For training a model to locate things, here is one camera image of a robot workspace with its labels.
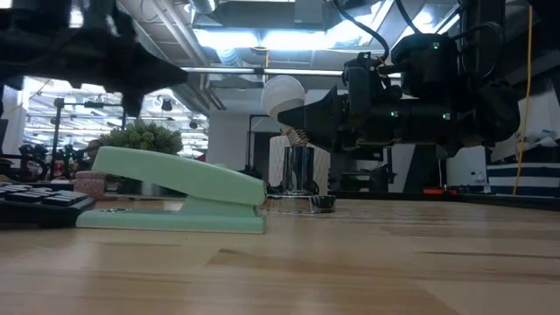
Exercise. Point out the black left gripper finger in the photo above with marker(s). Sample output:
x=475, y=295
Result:
x=133, y=104
x=153, y=72

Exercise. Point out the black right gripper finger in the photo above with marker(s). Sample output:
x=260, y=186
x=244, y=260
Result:
x=334, y=98
x=319, y=124

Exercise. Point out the white lightbulb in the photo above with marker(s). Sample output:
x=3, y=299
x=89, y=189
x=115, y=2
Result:
x=282, y=94

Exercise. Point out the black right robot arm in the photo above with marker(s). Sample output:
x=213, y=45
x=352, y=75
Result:
x=499, y=114

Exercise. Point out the green artificial potted plant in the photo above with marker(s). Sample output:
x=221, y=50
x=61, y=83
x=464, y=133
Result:
x=144, y=137

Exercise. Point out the clear cup with items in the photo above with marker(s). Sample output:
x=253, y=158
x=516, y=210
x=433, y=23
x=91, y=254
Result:
x=321, y=168

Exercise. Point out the black upright panel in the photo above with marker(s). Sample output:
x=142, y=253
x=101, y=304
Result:
x=422, y=168

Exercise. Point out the person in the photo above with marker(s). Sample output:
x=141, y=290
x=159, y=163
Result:
x=93, y=148

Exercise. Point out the white board panel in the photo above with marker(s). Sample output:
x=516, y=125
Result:
x=466, y=168

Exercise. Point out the red box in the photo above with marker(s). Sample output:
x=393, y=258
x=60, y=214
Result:
x=437, y=191

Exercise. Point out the mint green stapler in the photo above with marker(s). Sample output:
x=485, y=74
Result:
x=184, y=179

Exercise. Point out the navy white striped box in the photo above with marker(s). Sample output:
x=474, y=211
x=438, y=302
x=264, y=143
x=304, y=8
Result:
x=525, y=179

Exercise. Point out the white crumpled fabric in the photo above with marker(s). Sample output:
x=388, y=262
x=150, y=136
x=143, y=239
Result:
x=540, y=140

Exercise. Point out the black calculator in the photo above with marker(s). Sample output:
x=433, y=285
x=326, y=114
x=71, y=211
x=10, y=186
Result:
x=39, y=201

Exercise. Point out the black camera stand rig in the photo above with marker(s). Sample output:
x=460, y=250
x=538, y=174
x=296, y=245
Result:
x=57, y=131

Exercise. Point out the black aluminium table frame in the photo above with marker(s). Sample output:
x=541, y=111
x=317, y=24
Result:
x=503, y=201

